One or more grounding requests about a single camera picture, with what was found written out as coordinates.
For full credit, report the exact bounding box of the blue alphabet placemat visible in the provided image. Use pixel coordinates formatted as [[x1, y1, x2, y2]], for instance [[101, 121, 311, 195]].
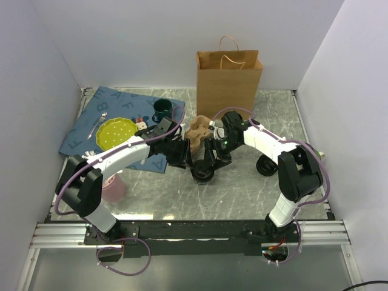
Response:
[[58, 85, 186, 174]]

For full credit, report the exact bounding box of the black lid stack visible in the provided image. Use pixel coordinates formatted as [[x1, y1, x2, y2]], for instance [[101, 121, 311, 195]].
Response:
[[256, 155, 278, 176]]

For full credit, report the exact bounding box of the brown pulp cup carrier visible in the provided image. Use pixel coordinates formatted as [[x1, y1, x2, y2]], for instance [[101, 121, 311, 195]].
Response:
[[184, 115, 212, 154]]

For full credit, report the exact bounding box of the green dotted plate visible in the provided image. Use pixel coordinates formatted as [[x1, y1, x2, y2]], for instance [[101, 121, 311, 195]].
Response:
[[95, 117, 138, 151]]

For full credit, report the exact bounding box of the pink straw cup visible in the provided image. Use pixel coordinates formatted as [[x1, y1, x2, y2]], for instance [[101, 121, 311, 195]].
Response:
[[102, 173, 127, 203]]

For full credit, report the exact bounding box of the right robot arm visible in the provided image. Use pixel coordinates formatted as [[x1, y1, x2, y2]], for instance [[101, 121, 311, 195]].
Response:
[[191, 111, 324, 242]]

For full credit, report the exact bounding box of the black takeout coffee cup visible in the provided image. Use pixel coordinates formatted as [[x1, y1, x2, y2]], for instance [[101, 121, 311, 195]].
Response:
[[192, 173, 214, 184]]

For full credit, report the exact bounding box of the aluminium frame rail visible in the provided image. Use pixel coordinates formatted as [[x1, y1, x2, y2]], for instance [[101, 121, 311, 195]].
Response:
[[15, 221, 101, 291]]

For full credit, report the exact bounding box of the silver fork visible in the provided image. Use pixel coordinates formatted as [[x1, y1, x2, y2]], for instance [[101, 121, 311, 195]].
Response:
[[87, 112, 107, 139]]

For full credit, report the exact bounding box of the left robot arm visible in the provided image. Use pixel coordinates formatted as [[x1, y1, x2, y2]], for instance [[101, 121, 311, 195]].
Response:
[[55, 117, 193, 244]]

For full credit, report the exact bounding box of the brown paper bag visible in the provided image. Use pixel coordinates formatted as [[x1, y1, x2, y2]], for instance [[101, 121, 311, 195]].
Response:
[[196, 42, 263, 118]]

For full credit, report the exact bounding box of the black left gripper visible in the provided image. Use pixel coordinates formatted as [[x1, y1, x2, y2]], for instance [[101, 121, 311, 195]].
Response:
[[162, 137, 194, 169]]

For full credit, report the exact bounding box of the dark green mug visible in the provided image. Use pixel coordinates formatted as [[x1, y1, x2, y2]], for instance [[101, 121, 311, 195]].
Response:
[[152, 98, 173, 123]]

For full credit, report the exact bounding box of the black cup lid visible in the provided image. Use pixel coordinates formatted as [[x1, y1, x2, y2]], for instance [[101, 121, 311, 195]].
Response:
[[190, 159, 214, 175]]

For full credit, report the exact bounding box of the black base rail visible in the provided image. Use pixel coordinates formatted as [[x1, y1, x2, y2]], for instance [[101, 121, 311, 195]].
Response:
[[84, 220, 299, 258]]

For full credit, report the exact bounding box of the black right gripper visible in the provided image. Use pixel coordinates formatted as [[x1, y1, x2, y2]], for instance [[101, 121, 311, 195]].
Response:
[[201, 135, 242, 171]]

